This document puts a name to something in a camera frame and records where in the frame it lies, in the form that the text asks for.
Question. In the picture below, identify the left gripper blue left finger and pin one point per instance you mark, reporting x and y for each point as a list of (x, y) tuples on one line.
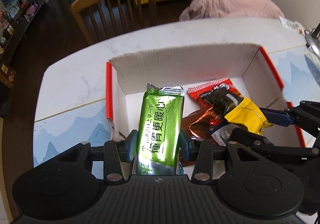
[(120, 159)]

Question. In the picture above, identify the silver desk lamp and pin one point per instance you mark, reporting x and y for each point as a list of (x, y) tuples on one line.
[(312, 40)]

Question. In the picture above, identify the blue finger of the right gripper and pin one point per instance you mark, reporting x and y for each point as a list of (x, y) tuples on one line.
[(277, 117), (247, 138)]

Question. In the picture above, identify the red cardboard box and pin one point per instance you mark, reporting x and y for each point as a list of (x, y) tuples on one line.
[(247, 66)]

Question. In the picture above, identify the black snack packet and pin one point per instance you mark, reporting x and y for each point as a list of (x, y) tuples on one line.
[(223, 99)]

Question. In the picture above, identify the yellow snack packet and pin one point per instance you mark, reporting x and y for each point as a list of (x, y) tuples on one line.
[(249, 116)]

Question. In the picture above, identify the dark tv cabinet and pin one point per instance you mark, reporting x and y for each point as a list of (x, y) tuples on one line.
[(21, 22)]

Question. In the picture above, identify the green snack bar packet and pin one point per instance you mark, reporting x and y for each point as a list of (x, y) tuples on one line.
[(159, 130)]

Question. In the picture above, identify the brown gift bag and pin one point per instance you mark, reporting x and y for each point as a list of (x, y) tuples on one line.
[(7, 75)]

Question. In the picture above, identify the pink jacket on chair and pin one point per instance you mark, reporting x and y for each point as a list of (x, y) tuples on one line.
[(202, 9)]

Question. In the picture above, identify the white blue snack packet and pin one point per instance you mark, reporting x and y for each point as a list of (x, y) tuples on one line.
[(221, 133)]

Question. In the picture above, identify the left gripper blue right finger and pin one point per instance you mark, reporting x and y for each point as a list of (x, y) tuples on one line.
[(199, 151)]

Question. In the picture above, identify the red snack packet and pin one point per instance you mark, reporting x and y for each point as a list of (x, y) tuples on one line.
[(195, 91)]

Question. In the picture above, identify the brown foil snack packet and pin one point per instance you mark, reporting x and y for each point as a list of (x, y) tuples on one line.
[(202, 122)]

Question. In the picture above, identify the wooden dining chair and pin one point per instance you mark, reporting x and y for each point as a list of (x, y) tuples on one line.
[(103, 19)]

